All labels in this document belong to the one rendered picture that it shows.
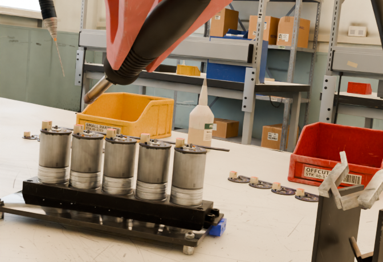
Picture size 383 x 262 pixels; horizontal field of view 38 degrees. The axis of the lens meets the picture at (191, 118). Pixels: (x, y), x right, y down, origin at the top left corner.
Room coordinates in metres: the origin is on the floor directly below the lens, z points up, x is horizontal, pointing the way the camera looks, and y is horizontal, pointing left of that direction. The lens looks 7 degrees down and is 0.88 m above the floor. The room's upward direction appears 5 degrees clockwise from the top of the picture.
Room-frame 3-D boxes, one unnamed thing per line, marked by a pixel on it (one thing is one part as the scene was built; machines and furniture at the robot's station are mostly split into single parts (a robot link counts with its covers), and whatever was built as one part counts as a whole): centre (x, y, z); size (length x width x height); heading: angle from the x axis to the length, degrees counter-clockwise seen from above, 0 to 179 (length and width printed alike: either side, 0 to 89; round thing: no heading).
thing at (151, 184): (0.41, 0.03, 0.79); 0.02 x 0.02 x 0.05
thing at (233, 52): (3.32, 0.24, 0.90); 1.30 x 0.06 x 0.12; 55
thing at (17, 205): (0.40, 0.06, 0.76); 0.16 x 0.07 x 0.01; 75
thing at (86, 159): (0.43, 0.08, 0.79); 0.02 x 0.02 x 0.05
